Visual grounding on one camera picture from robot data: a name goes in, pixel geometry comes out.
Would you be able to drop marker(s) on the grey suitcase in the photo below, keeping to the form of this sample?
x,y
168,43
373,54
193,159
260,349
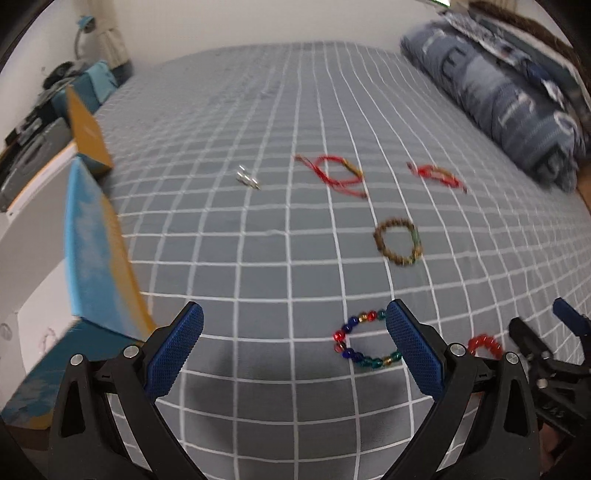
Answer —
x,y
32,152

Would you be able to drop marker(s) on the white cardboard box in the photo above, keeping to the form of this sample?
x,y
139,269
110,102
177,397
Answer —
x,y
41,240

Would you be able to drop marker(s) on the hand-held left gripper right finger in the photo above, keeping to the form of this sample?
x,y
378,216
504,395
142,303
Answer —
x,y
411,341

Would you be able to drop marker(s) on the beige curtain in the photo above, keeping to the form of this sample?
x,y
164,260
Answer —
x,y
113,37

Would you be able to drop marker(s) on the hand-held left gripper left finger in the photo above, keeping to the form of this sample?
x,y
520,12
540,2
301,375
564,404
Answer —
x,y
178,341

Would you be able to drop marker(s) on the folded blue blanket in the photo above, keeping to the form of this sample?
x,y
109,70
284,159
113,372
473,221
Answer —
x,y
489,97

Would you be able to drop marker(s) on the blue desk lamp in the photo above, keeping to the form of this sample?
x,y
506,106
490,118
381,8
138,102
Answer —
x,y
84,27

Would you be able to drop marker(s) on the teal suitcase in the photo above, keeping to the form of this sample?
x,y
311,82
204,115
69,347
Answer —
x,y
74,99

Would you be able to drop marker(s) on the teal cloth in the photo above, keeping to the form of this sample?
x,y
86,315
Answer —
x,y
101,78

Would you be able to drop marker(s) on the patterned blue pillow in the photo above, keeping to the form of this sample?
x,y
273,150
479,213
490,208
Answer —
x,y
521,41

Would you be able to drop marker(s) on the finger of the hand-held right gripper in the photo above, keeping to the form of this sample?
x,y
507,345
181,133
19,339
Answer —
x,y
565,311
526,337

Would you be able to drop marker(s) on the pile of black equipment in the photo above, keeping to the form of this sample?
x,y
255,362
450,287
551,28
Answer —
x,y
62,74

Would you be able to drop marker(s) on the silver earrings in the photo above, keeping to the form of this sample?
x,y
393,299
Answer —
x,y
247,177

